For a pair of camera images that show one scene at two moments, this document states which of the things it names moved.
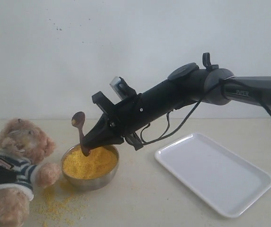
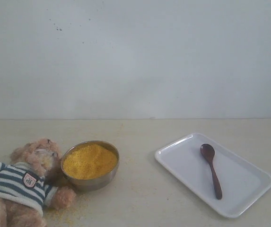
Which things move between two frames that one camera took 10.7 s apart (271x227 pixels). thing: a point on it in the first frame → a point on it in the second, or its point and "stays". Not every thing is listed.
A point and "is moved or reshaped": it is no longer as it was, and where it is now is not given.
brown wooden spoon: x=78 y=119 → x=208 y=152
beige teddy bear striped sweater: x=21 y=144 is moved or reshaped
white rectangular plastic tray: x=229 y=183 stays
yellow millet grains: x=100 y=161 stays
